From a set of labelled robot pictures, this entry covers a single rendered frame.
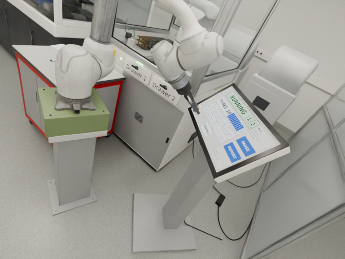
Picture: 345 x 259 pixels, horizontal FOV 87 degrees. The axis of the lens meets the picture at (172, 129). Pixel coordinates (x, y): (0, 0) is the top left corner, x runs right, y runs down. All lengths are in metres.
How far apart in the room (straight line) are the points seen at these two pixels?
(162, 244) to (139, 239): 0.17
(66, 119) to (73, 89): 0.14
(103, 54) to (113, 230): 1.21
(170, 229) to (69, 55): 1.38
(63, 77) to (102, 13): 0.35
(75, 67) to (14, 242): 1.15
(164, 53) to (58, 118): 0.55
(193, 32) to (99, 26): 0.51
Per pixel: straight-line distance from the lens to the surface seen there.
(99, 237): 1.58
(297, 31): 4.40
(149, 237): 1.59
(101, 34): 1.07
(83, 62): 0.94
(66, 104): 1.02
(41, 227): 1.63
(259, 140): 0.83
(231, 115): 0.96
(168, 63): 0.78
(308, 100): 4.48
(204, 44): 0.71
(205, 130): 0.95
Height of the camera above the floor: 1.48
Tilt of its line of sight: 35 degrees down
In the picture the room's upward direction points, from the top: 25 degrees clockwise
